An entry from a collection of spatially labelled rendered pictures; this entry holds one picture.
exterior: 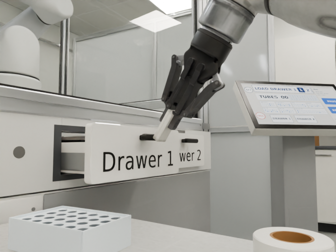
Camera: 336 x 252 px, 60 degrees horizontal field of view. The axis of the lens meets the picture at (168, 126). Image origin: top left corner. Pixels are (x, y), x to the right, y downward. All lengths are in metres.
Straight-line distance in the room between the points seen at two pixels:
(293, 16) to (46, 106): 0.46
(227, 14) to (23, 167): 0.45
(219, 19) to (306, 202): 1.07
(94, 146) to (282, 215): 1.05
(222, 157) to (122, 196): 1.62
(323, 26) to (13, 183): 0.56
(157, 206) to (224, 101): 1.57
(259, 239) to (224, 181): 2.03
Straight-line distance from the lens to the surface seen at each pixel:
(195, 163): 1.02
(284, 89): 1.48
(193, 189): 1.05
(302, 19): 0.50
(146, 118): 0.83
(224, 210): 2.36
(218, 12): 0.55
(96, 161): 0.55
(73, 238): 0.34
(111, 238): 0.37
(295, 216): 1.44
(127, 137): 0.60
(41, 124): 0.61
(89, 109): 0.68
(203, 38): 0.55
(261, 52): 2.34
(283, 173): 1.39
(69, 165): 0.61
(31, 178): 0.60
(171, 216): 0.95
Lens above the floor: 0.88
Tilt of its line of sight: 4 degrees up
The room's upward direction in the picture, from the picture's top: straight up
